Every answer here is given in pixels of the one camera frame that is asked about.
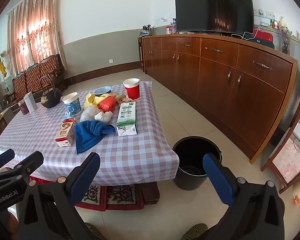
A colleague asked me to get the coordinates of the black iron teapot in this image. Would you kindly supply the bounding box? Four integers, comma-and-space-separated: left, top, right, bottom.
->
39, 76, 62, 109

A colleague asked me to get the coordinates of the black plastic bucket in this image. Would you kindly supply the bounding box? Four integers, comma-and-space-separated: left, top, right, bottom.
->
172, 136, 222, 191

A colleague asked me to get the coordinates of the long wooden sideboard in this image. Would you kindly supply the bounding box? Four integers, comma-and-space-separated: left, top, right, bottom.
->
138, 34, 298, 164

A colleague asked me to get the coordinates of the glass vase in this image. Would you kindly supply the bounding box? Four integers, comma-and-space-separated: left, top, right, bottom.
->
280, 27, 293, 55

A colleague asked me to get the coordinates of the pink checked tablecloth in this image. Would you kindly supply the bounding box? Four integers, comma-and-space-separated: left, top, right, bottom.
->
0, 80, 180, 186

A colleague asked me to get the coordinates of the flat screen television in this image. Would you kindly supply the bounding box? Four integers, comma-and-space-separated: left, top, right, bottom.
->
174, 0, 255, 34

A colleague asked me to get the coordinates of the white charger cable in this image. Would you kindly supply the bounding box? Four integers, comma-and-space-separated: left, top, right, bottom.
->
154, 17, 168, 34

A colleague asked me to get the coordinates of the green striped slipper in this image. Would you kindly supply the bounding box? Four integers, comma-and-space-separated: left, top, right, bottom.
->
86, 223, 103, 240
181, 223, 208, 240

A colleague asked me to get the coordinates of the orange plastic bag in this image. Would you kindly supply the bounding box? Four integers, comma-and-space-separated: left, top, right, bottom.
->
98, 96, 117, 112

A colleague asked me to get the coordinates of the white tin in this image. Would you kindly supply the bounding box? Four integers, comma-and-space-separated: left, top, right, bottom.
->
23, 92, 38, 113

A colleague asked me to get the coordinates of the group of small bottles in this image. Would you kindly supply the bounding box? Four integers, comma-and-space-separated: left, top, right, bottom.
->
270, 16, 287, 30

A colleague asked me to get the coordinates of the bundle of jute twine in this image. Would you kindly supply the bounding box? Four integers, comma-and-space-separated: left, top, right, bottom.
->
110, 92, 129, 104

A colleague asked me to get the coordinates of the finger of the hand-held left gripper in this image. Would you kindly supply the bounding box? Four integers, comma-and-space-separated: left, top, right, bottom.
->
0, 149, 15, 175
0, 151, 44, 183

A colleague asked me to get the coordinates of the dark red tin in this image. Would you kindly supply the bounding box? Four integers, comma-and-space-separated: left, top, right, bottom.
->
18, 100, 30, 116

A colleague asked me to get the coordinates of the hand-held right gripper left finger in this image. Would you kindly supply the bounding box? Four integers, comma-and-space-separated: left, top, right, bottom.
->
17, 152, 102, 240

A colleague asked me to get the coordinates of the white tissue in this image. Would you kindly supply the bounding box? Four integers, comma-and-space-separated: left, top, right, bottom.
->
94, 111, 113, 123

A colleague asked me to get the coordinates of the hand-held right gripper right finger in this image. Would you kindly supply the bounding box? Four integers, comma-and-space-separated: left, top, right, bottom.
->
202, 153, 285, 240

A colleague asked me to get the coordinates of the blue patterned paper cup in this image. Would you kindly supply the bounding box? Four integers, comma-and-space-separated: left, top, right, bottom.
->
62, 92, 82, 117

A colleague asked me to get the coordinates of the pink patterned curtain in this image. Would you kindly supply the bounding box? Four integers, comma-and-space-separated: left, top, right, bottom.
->
7, 0, 68, 74

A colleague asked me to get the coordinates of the small potted plant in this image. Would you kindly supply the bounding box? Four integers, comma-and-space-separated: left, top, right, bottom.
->
139, 25, 155, 37

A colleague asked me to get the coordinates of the red patterned rug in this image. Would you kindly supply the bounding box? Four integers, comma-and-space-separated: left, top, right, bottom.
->
30, 176, 160, 212

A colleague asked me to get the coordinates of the red paper cup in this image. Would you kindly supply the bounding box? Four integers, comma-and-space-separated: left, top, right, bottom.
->
122, 78, 140, 100

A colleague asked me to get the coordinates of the green and white carton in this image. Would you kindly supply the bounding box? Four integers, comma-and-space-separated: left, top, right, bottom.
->
116, 102, 138, 137

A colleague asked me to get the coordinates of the clear plastic bag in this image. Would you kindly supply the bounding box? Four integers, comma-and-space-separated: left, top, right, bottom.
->
80, 105, 100, 122

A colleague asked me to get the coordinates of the pink floral framed panel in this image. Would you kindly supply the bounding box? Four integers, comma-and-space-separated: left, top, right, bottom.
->
272, 130, 300, 184

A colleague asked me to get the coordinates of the low wooden cabinet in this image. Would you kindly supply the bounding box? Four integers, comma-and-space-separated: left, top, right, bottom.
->
0, 105, 14, 153

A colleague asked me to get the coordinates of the red box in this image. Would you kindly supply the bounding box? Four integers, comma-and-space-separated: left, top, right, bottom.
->
252, 29, 274, 43

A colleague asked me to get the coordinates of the brown and white carton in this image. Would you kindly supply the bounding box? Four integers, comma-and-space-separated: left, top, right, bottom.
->
54, 118, 77, 147

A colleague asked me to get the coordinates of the wooden sofa bench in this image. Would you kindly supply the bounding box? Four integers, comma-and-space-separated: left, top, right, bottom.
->
2, 54, 68, 108

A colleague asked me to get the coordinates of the yellow cloth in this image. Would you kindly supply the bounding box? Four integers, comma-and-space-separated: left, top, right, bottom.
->
84, 93, 110, 109

